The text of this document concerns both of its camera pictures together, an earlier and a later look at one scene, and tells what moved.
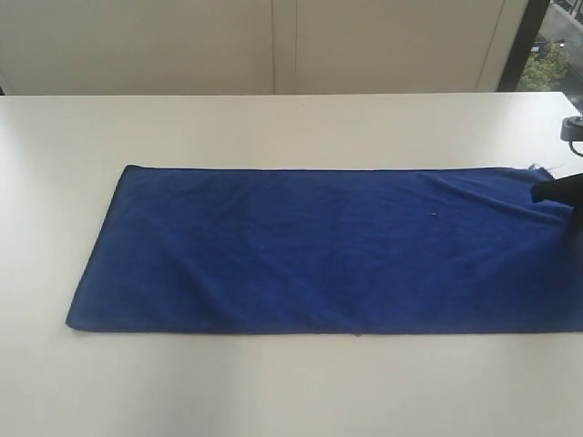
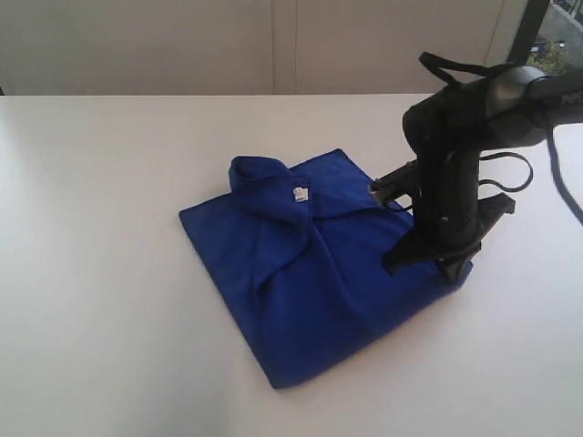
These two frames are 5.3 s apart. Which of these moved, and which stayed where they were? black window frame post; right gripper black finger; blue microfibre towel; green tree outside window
Moved: blue microfibre towel; right gripper black finger
Stayed: black window frame post; green tree outside window
